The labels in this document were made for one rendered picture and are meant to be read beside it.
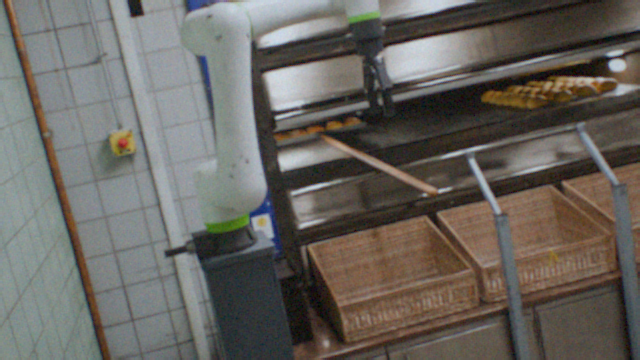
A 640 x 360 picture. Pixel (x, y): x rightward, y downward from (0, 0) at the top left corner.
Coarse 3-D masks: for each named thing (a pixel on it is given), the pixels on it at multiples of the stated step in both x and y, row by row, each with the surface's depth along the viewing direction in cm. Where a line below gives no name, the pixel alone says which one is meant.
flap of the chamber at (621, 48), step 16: (608, 48) 315; (624, 48) 316; (544, 64) 310; (560, 64) 313; (464, 80) 304; (480, 80) 305; (496, 80) 318; (400, 96) 299; (416, 96) 302; (320, 112) 294; (336, 112) 295; (352, 112) 307
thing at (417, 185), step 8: (320, 136) 382; (328, 136) 367; (336, 144) 345; (344, 144) 333; (352, 152) 314; (360, 152) 305; (368, 160) 289; (376, 160) 282; (384, 168) 267; (392, 168) 261; (392, 176) 259; (400, 176) 249; (408, 176) 244; (408, 184) 241; (416, 184) 233; (424, 184) 228; (424, 192) 225; (432, 192) 221
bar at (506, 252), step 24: (504, 144) 287; (408, 168) 281; (600, 168) 284; (312, 192) 275; (624, 192) 275; (504, 216) 267; (624, 216) 277; (504, 240) 269; (624, 240) 279; (504, 264) 271; (624, 264) 282; (624, 288) 286
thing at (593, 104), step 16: (608, 96) 337; (624, 96) 336; (544, 112) 330; (560, 112) 331; (576, 112) 332; (480, 128) 324; (496, 128) 326; (512, 128) 327; (400, 144) 322; (416, 144) 319; (432, 144) 321; (336, 160) 315; (352, 160) 315; (288, 176) 310; (304, 176) 312
